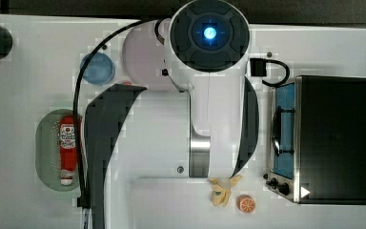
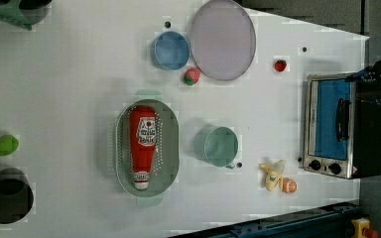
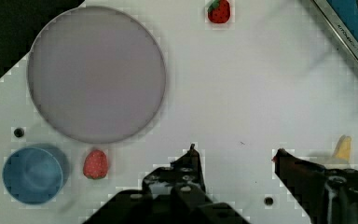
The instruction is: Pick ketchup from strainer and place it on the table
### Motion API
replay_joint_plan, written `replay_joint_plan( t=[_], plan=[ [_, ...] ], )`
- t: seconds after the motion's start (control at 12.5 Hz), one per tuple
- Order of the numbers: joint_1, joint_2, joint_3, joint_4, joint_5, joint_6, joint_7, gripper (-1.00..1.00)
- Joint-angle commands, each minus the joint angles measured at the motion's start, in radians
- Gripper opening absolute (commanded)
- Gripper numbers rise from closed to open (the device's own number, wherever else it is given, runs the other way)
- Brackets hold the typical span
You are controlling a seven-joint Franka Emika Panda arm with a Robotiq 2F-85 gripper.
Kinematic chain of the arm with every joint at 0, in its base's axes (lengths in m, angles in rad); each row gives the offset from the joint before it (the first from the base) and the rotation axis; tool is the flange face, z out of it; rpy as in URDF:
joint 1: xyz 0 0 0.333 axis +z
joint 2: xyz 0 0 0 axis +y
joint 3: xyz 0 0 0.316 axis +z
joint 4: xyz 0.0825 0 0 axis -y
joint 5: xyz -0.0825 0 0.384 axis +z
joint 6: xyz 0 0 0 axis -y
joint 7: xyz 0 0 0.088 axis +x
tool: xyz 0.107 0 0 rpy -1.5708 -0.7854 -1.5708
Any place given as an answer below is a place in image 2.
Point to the orange slice toy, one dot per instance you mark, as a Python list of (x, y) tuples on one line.
[(289, 185)]

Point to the yellow plush banana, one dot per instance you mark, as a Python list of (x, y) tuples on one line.
[(274, 174)]

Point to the silver toaster oven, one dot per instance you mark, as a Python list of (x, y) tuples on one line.
[(342, 132)]

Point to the lavender round plate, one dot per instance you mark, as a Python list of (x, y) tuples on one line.
[(222, 39)]

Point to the blue bowl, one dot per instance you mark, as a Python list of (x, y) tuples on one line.
[(170, 51)]

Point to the yellow red emergency button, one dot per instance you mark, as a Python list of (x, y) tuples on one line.
[(362, 229)]

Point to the black cup with green scoop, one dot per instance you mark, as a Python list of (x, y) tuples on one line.
[(24, 13)]

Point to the small red strawberry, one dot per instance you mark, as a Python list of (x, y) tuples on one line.
[(280, 65)]

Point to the black cylinder cup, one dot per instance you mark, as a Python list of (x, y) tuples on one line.
[(16, 196)]

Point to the green mug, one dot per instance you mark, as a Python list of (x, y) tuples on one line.
[(217, 146)]

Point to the red plush ketchup bottle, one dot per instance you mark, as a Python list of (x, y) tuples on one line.
[(143, 133)]

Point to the green oval strainer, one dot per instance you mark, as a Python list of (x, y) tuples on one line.
[(166, 160)]

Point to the blue metal frame rail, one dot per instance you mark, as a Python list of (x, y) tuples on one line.
[(331, 221)]

